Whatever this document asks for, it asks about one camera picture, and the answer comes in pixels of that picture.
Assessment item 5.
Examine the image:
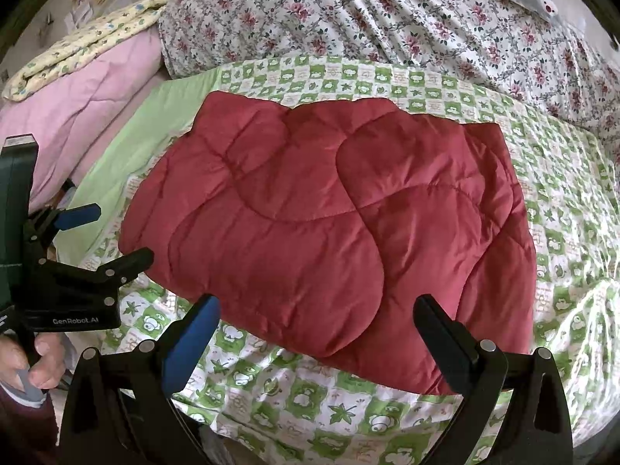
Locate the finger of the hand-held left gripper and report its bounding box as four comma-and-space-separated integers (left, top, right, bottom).
94, 247, 155, 288
52, 205, 103, 231

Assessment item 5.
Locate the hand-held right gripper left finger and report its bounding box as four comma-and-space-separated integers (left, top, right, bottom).
58, 294, 222, 465

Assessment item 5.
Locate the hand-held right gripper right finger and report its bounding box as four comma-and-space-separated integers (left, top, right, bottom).
413, 294, 575, 465

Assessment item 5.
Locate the red quilted jacket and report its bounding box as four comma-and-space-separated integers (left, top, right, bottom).
119, 90, 538, 396

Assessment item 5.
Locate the person's left forearm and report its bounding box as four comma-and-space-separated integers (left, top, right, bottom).
0, 385, 58, 453

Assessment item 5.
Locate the person's left hand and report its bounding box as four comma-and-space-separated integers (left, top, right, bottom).
0, 332, 67, 400

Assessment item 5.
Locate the pink quilt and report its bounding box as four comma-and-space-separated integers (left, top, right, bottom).
0, 26, 169, 210

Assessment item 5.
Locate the green printed bed sheet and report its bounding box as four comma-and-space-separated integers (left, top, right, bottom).
55, 55, 620, 465

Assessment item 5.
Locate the yellow floral folded blanket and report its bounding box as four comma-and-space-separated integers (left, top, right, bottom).
2, 0, 181, 103

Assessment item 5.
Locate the floral rose quilt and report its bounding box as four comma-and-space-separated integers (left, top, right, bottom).
159, 0, 620, 157

